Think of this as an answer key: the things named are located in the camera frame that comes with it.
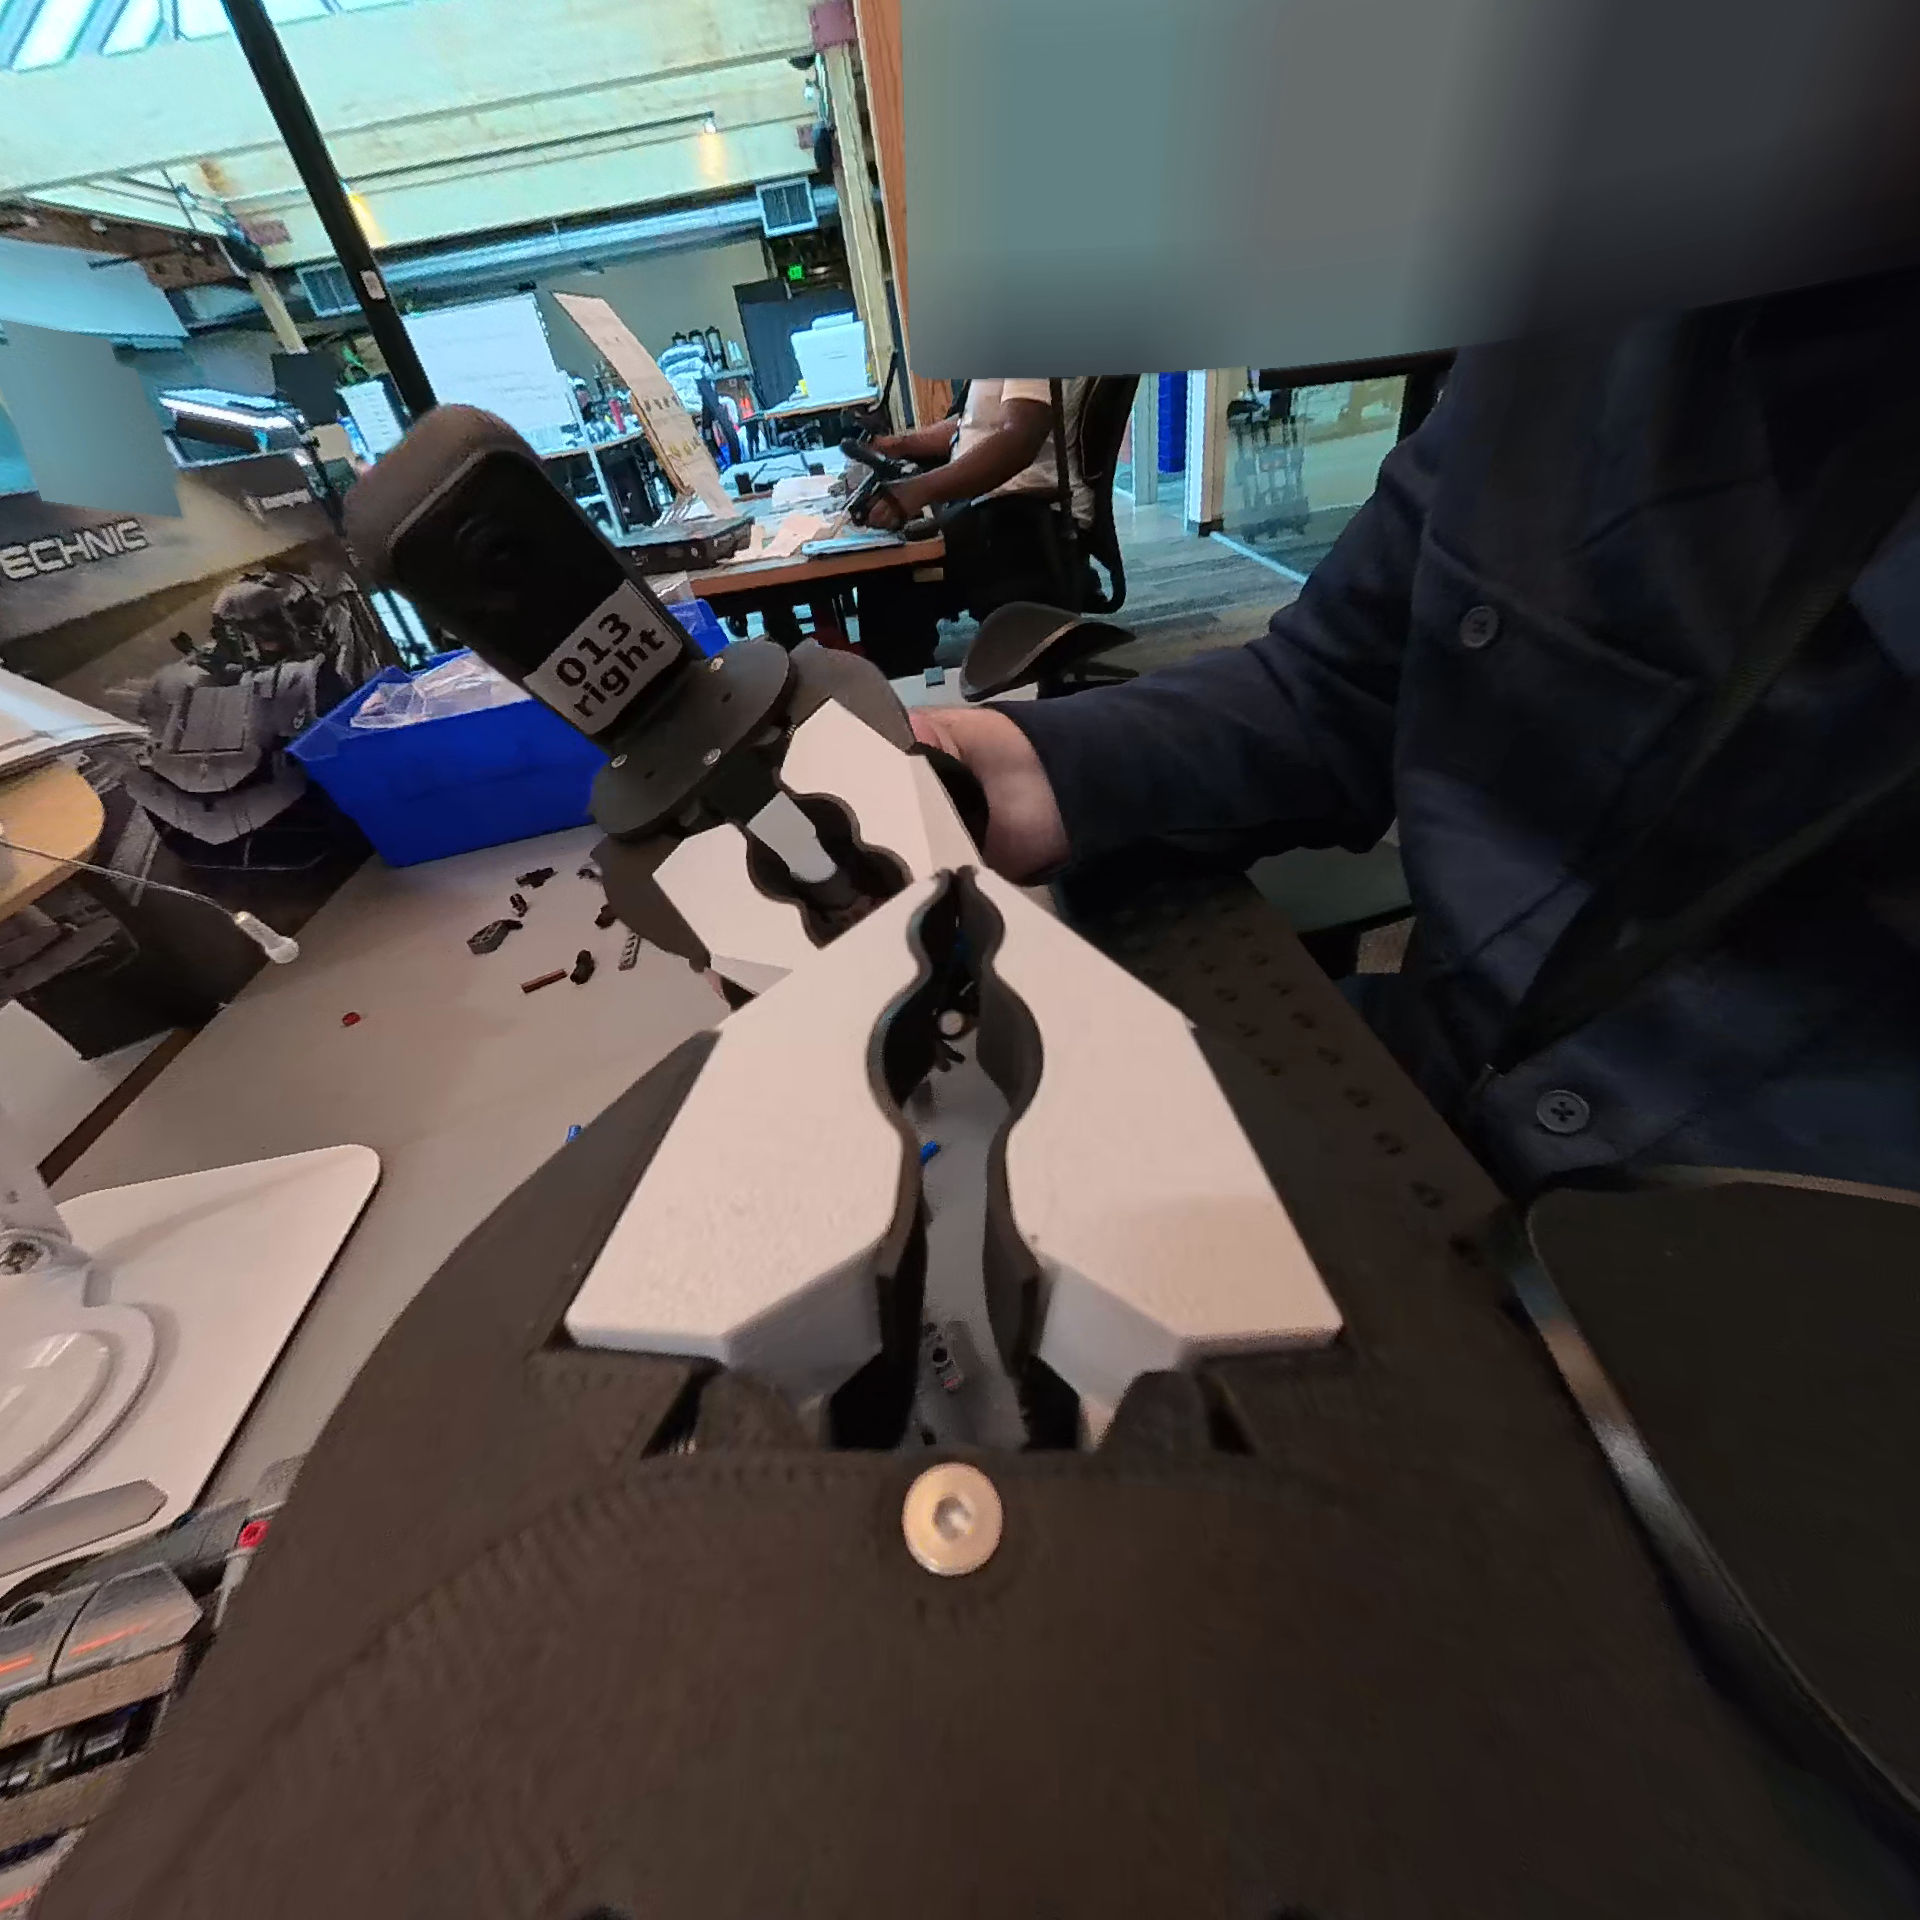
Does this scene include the open instruction booklet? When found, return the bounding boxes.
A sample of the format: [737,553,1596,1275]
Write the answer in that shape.
[0,666,143,769]

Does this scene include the crumpled clear plastic bags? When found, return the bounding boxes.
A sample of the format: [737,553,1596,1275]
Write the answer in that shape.
[352,652,528,738]

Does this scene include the grey lego car model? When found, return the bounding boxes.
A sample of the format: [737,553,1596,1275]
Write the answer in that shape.
[0,1461,294,1854]

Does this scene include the blue plastic bin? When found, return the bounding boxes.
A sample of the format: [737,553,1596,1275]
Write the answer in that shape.
[284,600,737,872]

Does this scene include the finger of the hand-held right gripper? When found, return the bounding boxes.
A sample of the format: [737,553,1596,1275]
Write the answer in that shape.
[756,698,991,901]
[656,828,909,1026]

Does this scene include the white metal book stand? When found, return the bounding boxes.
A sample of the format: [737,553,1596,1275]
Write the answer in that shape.
[0,666,383,1531]

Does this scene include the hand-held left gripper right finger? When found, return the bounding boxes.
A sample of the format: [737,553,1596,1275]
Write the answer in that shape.
[959,863,1344,1446]

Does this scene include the pile of loose lego pieces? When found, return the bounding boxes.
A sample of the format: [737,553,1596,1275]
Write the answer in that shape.
[463,861,654,996]

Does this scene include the dark lego set box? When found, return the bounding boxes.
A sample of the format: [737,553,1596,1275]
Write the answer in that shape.
[0,449,408,1051]

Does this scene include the black dimpled mat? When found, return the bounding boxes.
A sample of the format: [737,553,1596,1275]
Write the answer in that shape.
[1050,873,1520,1278]

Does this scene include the black metal pole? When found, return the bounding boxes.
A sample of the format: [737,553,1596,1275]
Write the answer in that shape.
[221,0,439,421]

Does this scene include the person's right hand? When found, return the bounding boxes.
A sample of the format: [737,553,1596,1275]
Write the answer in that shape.
[905,701,1073,888]

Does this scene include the white board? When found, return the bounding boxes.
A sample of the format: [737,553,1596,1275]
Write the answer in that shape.
[403,291,579,451]

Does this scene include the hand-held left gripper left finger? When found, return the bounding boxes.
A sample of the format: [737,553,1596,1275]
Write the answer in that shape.
[563,869,961,1442]

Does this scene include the black chair armrest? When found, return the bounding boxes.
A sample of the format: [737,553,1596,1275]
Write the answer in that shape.
[1506,1165,1920,1854]
[959,605,1133,704]

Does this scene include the person's right forearm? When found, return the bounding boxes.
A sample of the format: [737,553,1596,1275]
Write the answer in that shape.
[996,449,1441,872]

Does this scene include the black office chair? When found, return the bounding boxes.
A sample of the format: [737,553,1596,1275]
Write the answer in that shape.
[1050,374,1149,618]

